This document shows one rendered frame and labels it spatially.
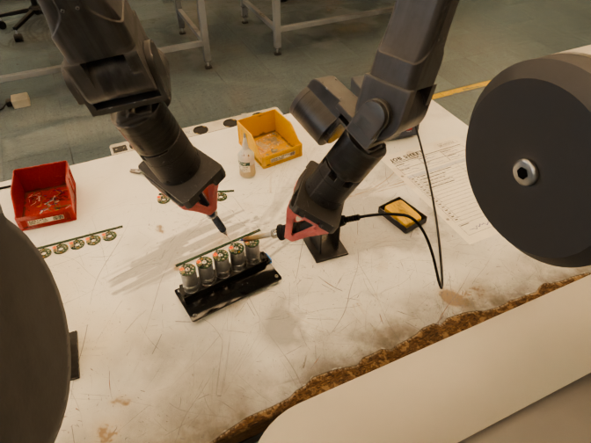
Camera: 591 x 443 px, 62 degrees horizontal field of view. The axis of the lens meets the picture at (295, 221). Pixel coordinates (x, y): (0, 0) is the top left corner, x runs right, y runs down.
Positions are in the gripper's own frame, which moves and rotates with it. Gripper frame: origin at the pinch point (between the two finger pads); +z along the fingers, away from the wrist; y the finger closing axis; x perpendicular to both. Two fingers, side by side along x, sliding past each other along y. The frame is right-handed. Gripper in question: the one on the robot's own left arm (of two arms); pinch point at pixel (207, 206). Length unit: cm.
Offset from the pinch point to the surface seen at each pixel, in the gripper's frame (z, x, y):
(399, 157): 36, -41, 2
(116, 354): 10.7, 23.5, 1.6
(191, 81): 133, -80, 192
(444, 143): 40, -52, -2
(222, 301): 15.7, 7.7, -2.6
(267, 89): 142, -104, 152
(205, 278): 13.0, 6.8, 1.1
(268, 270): 19.1, -1.3, -2.8
